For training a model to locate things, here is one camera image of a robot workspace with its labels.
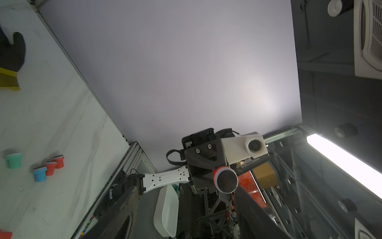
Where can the white plastic tub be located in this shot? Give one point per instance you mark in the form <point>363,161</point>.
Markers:
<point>165,218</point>

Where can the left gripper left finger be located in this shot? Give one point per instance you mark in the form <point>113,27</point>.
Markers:
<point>120,219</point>

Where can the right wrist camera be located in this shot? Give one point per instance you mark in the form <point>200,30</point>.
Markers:
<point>239,148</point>

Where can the red stamp right cluster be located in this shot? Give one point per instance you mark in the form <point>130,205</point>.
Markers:
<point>51,165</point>

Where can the green stamp right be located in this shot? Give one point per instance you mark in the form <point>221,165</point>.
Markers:
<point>14,160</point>

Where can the black yellow work glove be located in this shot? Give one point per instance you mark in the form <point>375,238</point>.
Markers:
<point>12,60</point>

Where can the white ceiling vent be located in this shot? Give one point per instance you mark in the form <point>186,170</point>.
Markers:
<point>368,39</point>

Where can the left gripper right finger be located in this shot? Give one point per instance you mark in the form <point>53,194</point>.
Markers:
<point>253,221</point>

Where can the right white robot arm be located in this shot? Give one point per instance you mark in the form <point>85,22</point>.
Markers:
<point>148,182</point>

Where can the blue stamp right cluster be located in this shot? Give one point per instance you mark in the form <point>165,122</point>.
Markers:
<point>40,174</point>

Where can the ceiling light strip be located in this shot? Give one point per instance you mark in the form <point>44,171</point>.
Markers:
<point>356,168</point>

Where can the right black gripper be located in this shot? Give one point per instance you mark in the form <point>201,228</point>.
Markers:
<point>204,153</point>

